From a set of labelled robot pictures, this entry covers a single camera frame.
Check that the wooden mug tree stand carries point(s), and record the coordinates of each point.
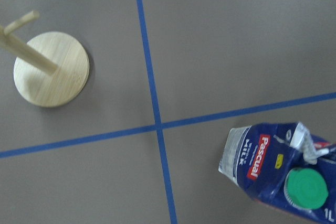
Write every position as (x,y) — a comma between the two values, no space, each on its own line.
(51,69)

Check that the blue Pascual milk carton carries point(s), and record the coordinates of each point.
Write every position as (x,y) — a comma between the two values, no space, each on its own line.
(283,166)

